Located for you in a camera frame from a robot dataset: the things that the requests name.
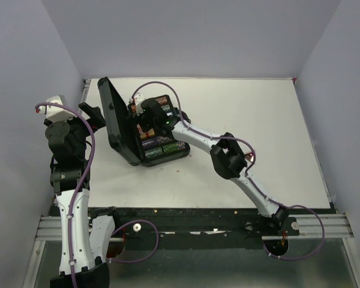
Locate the green blue chip row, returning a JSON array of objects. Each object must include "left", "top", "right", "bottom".
[{"left": 145, "top": 142, "right": 187, "bottom": 159}]

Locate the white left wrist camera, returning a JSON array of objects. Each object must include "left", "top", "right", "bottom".
[{"left": 40, "top": 95, "right": 75, "bottom": 122}]

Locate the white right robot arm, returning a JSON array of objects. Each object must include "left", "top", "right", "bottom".
[{"left": 134, "top": 98, "right": 288, "bottom": 235}]

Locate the red triangular plaque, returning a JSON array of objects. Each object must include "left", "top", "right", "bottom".
[{"left": 245, "top": 152, "right": 256, "bottom": 163}]

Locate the blue green poker chip stack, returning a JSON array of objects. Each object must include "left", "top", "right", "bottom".
[{"left": 161, "top": 104, "right": 173, "bottom": 116}]

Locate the black poker chip case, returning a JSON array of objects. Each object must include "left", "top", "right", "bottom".
[{"left": 97, "top": 77, "right": 190, "bottom": 167}]

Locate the purple chip row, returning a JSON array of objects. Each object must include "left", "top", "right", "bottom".
[{"left": 142, "top": 136, "right": 173, "bottom": 149}]

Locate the red playing card deck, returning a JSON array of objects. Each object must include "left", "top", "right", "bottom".
[{"left": 137, "top": 124, "right": 155, "bottom": 140}]

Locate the aluminium frame rail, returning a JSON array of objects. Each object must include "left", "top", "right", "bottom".
[{"left": 295, "top": 214, "right": 354, "bottom": 239}]

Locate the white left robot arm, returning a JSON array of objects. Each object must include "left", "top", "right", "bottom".
[{"left": 35, "top": 100, "right": 110, "bottom": 287}]

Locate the black mounting rail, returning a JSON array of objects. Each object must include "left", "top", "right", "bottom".
[{"left": 89, "top": 208, "right": 299, "bottom": 251}]

